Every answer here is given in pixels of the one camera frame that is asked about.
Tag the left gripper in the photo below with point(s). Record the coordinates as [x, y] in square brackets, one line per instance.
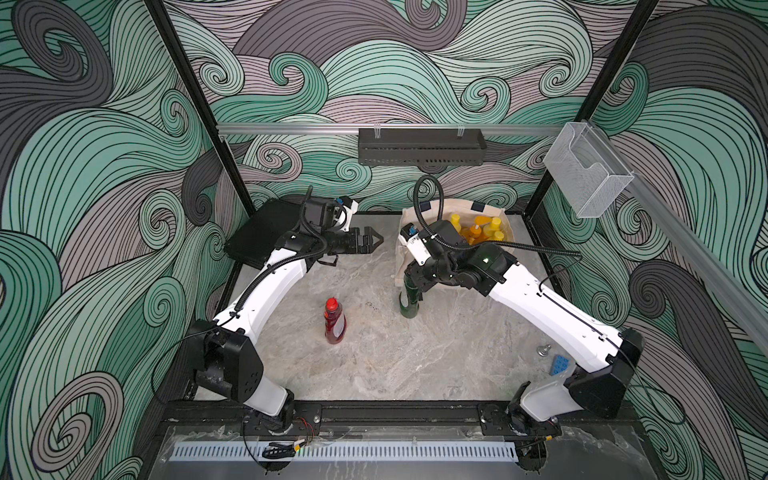
[364, 248]

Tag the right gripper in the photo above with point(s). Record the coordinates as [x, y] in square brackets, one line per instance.
[415, 271]

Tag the dark green bottle red cap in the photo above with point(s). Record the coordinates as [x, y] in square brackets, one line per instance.
[409, 298]

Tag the large orange dish soap bottle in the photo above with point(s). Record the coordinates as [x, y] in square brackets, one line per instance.
[475, 232]

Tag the beige canvas shopping bag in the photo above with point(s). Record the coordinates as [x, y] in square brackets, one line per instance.
[468, 212]

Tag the red liquid bottle red cap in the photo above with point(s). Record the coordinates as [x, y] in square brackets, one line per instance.
[335, 321]

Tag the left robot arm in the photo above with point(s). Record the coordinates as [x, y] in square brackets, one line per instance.
[224, 357]

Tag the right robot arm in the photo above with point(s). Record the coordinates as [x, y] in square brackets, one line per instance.
[605, 359]

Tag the black case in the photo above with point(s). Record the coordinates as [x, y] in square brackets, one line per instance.
[253, 243]

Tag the small metal bolt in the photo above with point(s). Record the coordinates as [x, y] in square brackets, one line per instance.
[543, 350]

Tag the blue toy brick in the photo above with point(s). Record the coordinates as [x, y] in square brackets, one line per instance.
[560, 364]

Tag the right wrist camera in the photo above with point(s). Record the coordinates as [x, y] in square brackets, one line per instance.
[409, 238]

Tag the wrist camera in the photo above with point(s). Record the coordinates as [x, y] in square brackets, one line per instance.
[409, 238]
[329, 215]

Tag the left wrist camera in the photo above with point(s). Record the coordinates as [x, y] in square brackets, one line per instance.
[329, 215]

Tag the black wall shelf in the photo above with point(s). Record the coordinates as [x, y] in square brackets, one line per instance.
[421, 147]

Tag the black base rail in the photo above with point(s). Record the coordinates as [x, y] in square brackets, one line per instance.
[327, 418]

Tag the clear plastic wall bin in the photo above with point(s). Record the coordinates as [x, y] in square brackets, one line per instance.
[587, 168]

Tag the white slotted cable duct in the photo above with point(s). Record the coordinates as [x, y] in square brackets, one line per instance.
[355, 450]

